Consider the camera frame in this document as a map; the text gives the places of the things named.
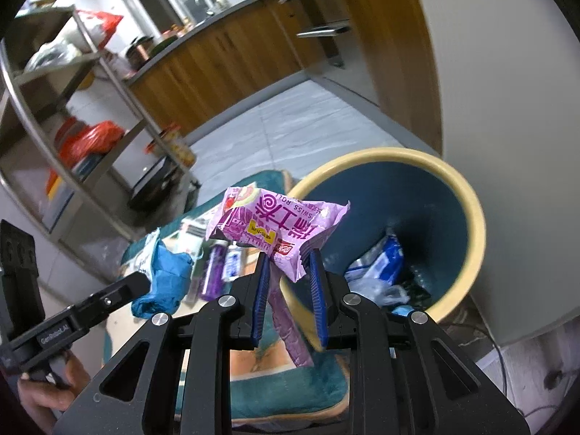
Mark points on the teal and cream printed mat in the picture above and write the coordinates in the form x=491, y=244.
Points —
x=268, y=391

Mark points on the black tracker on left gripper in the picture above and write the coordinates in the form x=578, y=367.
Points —
x=21, y=304

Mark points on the white barcode label packet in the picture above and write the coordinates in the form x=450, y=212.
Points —
x=138, y=257

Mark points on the red plastic bag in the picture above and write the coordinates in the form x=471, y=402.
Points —
x=75, y=139

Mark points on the silver and blue foil wrapper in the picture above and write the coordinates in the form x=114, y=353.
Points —
x=383, y=261

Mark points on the purple snack wrapper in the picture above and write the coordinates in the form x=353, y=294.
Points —
x=286, y=230

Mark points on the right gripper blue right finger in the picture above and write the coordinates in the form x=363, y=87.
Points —
x=318, y=294

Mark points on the clear plastic bag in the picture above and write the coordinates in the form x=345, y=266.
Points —
x=380, y=292

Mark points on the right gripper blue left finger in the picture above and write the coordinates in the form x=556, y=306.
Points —
x=261, y=280

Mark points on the left hand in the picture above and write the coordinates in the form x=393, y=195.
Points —
x=40, y=399

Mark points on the metal shelf rack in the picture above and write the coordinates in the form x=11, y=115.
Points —
x=46, y=54

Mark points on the steel oven with handles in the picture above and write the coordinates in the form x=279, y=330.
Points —
x=314, y=28

